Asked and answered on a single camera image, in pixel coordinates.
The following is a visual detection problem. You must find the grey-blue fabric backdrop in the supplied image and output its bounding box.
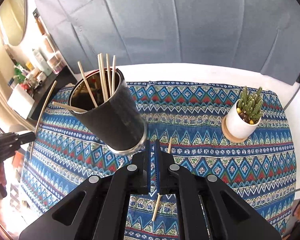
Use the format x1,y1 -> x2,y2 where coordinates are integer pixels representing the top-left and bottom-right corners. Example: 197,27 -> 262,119
35,0 -> 300,85

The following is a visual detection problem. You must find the black cylindrical utensil holder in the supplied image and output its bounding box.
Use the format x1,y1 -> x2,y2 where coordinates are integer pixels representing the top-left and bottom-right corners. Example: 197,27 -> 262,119
68,69 -> 147,155

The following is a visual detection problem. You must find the black side shelf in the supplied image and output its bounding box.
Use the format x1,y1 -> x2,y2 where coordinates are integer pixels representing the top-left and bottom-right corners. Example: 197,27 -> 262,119
27,67 -> 77,121

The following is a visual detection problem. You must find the oval wall mirror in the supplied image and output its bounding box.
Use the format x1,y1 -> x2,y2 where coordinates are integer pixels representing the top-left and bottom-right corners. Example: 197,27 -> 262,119
0,0 -> 28,46

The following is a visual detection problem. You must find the white box on shelf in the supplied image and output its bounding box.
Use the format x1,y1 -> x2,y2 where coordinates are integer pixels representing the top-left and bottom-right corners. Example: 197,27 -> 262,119
7,84 -> 34,119

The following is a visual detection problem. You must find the pink lidded jar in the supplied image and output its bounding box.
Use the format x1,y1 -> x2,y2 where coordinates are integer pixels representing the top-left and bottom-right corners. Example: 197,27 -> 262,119
47,51 -> 66,74

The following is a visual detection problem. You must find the wooden chopstick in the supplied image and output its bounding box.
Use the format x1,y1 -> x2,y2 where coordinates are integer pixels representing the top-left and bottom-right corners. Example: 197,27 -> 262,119
77,61 -> 98,108
106,54 -> 112,96
111,55 -> 116,96
29,80 -> 57,160
52,101 -> 87,113
97,53 -> 108,102
152,137 -> 172,222

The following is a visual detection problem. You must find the white potted cactus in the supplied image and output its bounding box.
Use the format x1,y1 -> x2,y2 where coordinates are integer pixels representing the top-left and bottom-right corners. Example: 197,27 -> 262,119
226,86 -> 263,138

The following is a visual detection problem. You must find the wooden chopstick in holder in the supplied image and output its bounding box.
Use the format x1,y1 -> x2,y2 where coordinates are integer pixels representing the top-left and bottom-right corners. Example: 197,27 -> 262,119
52,101 -> 87,113
77,61 -> 98,108
97,53 -> 108,102
106,54 -> 112,96
111,55 -> 116,96

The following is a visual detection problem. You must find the round wooden coaster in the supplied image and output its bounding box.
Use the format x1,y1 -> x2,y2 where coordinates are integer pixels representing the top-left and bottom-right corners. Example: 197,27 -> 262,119
221,116 -> 247,143

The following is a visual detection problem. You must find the wooden hairbrush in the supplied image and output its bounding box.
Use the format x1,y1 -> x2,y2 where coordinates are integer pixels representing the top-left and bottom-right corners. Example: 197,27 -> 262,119
33,9 -> 56,53

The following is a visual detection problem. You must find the blue patterned tablecloth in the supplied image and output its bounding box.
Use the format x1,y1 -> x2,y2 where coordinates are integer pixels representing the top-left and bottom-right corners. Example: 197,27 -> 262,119
20,81 -> 296,233

